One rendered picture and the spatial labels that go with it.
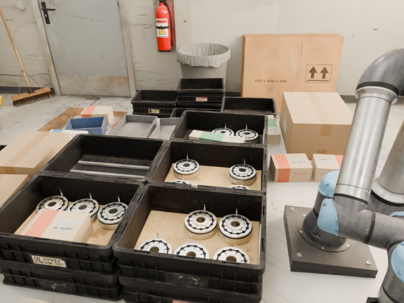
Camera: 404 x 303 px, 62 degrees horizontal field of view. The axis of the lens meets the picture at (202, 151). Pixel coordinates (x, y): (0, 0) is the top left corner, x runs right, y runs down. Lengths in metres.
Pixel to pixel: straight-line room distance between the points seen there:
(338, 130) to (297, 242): 0.67
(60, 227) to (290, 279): 0.72
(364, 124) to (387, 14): 3.39
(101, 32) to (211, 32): 1.27
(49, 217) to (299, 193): 0.97
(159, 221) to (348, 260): 0.62
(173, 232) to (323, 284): 0.49
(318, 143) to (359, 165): 0.87
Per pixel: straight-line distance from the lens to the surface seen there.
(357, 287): 1.21
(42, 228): 1.11
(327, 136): 1.68
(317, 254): 1.19
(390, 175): 1.08
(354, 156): 0.84
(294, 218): 1.29
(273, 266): 1.19
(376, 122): 0.87
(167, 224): 1.12
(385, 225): 0.83
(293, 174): 1.53
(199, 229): 1.06
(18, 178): 1.46
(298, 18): 4.00
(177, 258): 0.89
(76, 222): 1.09
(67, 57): 4.55
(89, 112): 2.12
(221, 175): 1.33
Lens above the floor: 1.60
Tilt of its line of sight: 31 degrees down
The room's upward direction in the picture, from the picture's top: 1 degrees counter-clockwise
